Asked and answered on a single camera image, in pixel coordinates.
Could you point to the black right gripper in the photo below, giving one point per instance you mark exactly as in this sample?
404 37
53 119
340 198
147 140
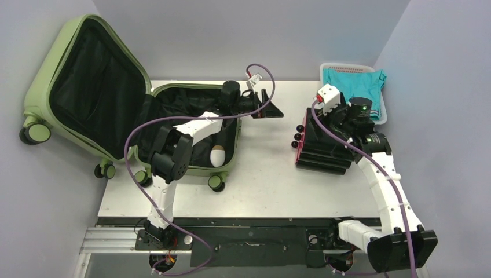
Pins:
320 129

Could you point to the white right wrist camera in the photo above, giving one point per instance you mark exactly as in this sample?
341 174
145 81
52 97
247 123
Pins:
330 97

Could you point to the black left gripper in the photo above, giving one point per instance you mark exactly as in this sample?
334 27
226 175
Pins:
268 111

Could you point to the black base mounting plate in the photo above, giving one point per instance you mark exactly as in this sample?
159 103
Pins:
309 256

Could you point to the black and pink storage organizer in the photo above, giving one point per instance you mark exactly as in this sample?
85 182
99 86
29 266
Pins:
317 151

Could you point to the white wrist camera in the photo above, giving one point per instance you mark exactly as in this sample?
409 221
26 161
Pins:
253 81
330 97

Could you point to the teal garment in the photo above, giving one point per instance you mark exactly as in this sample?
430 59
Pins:
365 84

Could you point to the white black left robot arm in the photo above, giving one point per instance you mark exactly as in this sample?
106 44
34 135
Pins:
171 151

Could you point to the white perforated plastic basket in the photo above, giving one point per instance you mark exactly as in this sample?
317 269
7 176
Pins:
354 68

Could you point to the green hard-shell suitcase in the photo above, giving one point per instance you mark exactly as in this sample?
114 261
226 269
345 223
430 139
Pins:
91 90

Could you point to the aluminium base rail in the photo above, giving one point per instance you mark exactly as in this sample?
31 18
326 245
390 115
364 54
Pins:
115 240

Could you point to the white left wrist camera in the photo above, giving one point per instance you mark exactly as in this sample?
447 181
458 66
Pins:
253 81

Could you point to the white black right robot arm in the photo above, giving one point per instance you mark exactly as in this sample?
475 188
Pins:
402 242

